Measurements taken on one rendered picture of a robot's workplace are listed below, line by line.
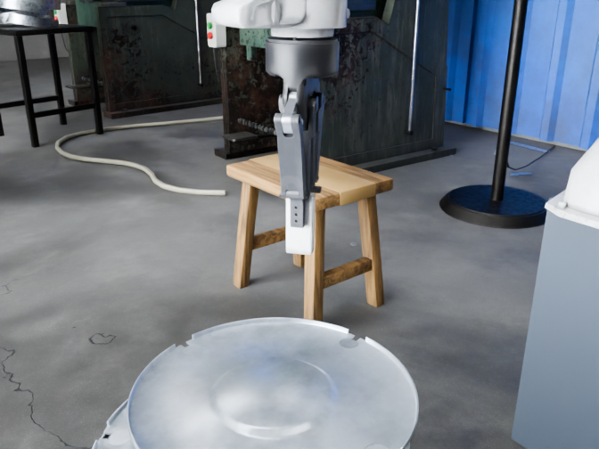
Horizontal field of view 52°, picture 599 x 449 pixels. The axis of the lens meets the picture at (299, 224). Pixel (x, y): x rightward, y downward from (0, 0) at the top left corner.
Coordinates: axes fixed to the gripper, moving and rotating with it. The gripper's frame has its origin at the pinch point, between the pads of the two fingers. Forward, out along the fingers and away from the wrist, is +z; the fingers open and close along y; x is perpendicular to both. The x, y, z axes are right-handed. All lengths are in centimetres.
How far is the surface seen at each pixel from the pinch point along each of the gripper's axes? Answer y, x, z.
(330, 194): 59, 8, 16
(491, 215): 138, -31, 45
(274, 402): -14.6, -1.1, 13.4
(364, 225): 73, 2, 28
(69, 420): 17, 47, 50
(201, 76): 317, 145, 29
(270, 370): -9.6, 0.7, 13.3
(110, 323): 49, 58, 49
